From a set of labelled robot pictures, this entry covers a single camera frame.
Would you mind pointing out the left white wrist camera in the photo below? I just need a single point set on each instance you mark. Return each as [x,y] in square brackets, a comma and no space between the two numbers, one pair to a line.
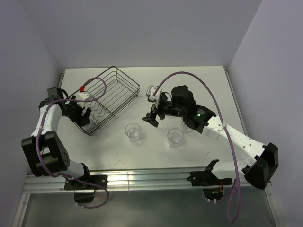
[84,99]

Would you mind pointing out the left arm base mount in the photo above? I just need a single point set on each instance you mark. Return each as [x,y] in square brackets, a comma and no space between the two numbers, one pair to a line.
[85,188]

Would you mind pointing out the aluminium mounting rail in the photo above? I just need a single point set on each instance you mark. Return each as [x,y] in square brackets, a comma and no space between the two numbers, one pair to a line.
[126,180]

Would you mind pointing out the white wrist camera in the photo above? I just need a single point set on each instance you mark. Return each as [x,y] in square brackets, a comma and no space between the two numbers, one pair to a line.
[84,99]
[153,94]

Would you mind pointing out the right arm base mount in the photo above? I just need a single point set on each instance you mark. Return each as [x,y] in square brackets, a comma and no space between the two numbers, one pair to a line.
[206,178]

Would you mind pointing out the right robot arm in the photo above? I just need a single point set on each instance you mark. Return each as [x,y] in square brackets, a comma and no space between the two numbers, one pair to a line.
[258,162]

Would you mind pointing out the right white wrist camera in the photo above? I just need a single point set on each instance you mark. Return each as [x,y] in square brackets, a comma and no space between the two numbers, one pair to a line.
[153,94]

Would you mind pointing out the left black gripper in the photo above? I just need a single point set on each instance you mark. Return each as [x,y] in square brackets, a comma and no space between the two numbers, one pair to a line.
[79,119]

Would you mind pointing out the clear glass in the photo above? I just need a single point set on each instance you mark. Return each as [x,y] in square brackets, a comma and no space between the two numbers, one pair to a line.
[133,132]
[175,137]
[185,129]

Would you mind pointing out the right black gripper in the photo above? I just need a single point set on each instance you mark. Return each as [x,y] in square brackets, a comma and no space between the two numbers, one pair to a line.
[150,117]

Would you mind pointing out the black wire dish rack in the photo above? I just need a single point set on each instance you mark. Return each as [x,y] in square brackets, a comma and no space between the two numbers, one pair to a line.
[116,90]

